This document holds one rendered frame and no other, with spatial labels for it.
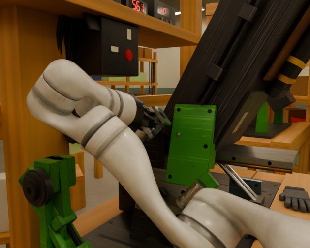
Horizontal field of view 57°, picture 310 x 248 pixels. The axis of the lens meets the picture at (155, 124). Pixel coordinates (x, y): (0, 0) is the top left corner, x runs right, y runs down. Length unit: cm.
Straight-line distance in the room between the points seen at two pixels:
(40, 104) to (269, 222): 34
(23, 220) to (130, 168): 47
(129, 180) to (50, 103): 16
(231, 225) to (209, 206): 4
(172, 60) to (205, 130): 1047
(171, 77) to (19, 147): 1050
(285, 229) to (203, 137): 43
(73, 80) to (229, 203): 28
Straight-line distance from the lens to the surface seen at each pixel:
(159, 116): 71
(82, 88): 45
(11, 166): 81
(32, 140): 76
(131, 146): 42
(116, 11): 82
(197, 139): 74
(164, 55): 1137
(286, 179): 145
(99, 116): 43
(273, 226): 36
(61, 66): 45
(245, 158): 82
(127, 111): 56
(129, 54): 86
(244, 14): 71
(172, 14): 116
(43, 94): 45
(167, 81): 1125
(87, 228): 98
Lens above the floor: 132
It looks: 8 degrees down
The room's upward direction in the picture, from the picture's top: straight up
